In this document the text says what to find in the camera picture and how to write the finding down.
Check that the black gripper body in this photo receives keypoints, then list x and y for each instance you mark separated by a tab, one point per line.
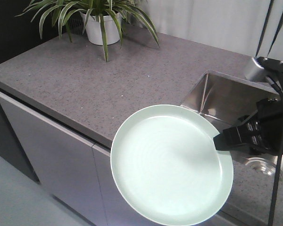
268	125

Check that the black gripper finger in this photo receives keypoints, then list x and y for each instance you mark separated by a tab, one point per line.
237	138

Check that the pale green round plate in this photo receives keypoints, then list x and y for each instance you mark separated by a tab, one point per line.
165	165

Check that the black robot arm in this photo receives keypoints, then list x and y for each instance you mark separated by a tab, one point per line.
275	79

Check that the round steel sink drain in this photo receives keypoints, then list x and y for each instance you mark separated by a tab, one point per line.
266	166

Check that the stainless steel sink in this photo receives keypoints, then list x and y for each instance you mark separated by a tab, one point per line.
222	99

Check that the striped green potted plant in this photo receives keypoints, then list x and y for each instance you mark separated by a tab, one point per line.
94	11

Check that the grey glossy counter cabinet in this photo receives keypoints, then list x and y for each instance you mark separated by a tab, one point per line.
65	105

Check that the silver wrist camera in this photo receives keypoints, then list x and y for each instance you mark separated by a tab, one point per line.
254	71

